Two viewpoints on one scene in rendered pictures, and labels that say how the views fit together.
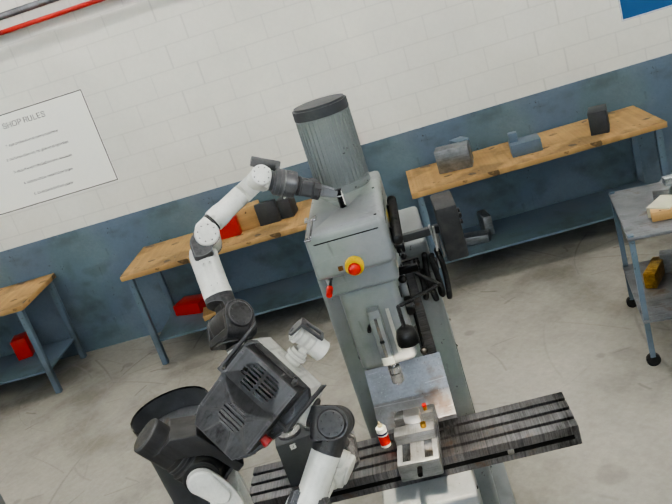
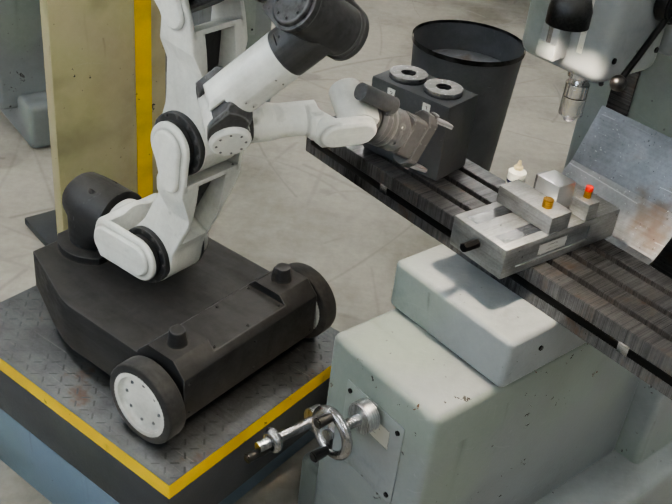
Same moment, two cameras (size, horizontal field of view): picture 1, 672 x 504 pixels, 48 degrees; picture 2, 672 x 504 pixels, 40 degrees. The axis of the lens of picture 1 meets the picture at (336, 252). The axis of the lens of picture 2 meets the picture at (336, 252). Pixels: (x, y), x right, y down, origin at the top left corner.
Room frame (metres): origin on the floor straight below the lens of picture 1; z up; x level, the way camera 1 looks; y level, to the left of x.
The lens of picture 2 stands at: (0.86, -0.85, 1.93)
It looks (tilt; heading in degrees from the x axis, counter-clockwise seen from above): 33 degrees down; 40
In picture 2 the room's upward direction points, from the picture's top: 7 degrees clockwise
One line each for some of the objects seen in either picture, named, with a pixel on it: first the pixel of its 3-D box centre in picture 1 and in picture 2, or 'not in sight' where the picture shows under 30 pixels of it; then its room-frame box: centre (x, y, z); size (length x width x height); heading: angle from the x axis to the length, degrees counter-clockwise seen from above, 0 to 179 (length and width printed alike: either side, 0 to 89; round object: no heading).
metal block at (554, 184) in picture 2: (413, 419); (553, 191); (2.45, -0.08, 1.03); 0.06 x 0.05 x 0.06; 80
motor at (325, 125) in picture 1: (331, 145); not in sight; (2.70, -0.10, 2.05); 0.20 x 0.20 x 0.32
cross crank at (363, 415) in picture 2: not in sight; (345, 425); (1.96, -0.01, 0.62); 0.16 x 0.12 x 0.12; 173
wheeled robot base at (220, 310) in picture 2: not in sight; (160, 272); (2.02, 0.68, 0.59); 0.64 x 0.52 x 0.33; 95
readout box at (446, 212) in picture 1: (450, 224); not in sight; (2.71, -0.44, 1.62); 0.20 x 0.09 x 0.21; 173
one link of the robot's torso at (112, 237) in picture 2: not in sight; (152, 237); (2.02, 0.71, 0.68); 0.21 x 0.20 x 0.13; 95
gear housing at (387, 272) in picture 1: (361, 258); not in sight; (2.50, -0.08, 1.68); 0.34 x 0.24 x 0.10; 173
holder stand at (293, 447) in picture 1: (309, 447); (419, 119); (2.51, 0.32, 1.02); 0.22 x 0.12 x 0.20; 93
